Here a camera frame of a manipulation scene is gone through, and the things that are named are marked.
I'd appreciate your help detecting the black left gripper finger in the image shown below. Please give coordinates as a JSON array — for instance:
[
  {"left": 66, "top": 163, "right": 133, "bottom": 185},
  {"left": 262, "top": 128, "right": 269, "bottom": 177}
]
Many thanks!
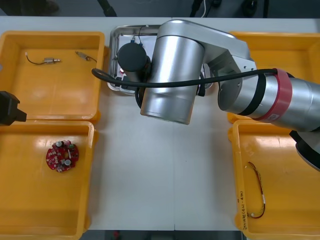
[
  {"left": 0, "top": 109, "right": 28, "bottom": 127},
  {"left": 0, "top": 91, "right": 20, "bottom": 112}
]

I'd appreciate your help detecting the steel tray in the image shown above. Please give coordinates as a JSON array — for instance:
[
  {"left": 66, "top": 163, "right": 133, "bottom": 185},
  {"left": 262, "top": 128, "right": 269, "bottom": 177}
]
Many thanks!
[{"left": 107, "top": 24, "right": 215, "bottom": 96}]

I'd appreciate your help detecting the black stand leg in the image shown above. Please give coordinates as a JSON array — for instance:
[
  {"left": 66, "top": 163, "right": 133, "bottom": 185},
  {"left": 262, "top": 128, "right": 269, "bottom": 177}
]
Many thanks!
[
  {"left": 96, "top": 0, "right": 118, "bottom": 18},
  {"left": 189, "top": 0, "right": 204, "bottom": 18}
]

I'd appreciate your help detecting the yellow-orange plastic bin with handwriting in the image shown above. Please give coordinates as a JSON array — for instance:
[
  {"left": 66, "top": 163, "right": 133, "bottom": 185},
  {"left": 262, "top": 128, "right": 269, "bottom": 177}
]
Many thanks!
[{"left": 226, "top": 119, "right": 320, "bottom": 240}]

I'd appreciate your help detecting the silver solenoid with black cable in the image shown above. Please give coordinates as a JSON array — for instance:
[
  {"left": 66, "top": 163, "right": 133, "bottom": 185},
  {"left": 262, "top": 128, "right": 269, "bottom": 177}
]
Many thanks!
[
  {"left": 74, "top": 50, "right": 98, "bottom": 64},
  {"left": 24, "top": 51, "right": 62, "bottom": 66}
]

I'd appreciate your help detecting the red green-yellow wire harness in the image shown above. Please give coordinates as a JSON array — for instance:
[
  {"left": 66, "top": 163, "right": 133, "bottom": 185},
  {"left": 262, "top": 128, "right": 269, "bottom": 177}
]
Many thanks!
[{"left": 244, "top": 161, "right": 267, "bottom": 219}]

